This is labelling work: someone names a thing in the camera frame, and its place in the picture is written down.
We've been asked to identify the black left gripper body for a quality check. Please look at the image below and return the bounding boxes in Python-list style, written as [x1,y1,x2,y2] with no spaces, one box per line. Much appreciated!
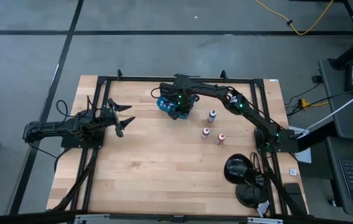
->
[84,105,118,131]

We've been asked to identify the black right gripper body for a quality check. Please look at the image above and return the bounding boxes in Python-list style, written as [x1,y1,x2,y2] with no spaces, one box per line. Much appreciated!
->
[159,81,200,109]

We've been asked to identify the blue plastic bin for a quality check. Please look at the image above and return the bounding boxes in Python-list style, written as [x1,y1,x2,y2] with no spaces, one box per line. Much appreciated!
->
[156,93,195,121]

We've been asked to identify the black desk lamp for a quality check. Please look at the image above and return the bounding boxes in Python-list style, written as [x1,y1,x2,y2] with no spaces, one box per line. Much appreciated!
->
[224,153,270,208]

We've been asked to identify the yellow power plug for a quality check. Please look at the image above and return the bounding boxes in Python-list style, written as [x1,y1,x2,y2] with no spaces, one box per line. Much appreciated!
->
[298,98,329,109]

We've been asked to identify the white paper sheet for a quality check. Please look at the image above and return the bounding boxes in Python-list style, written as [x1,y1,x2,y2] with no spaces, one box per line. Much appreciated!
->
[288,126,313,164]

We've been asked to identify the flat black phone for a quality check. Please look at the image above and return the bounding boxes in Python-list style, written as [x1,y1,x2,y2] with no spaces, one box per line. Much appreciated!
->
[283,182,304,205]

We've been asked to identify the white rod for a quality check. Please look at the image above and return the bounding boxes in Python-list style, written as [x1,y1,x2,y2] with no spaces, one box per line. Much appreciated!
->
[305,84,353,131]

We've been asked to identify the dark gray side desk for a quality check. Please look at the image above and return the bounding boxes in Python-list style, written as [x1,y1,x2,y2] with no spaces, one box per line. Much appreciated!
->
[318,57,353,141]

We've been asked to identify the black aluminium table frame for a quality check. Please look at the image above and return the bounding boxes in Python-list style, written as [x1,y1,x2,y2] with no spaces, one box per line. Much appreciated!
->
[47,70,309,218]

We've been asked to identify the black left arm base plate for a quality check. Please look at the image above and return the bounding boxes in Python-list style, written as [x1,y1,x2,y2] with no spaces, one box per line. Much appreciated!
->
[60,129,106,149]

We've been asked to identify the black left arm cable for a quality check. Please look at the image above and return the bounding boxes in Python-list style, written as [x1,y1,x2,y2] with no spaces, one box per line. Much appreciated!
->
[55,99,72,118]

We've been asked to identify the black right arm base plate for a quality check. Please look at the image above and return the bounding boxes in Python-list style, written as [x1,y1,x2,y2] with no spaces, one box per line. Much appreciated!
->
[255,127,299,153]

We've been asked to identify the yellow extension cable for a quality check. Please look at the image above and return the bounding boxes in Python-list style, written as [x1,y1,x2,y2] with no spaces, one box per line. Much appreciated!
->
[255,0,335,35]

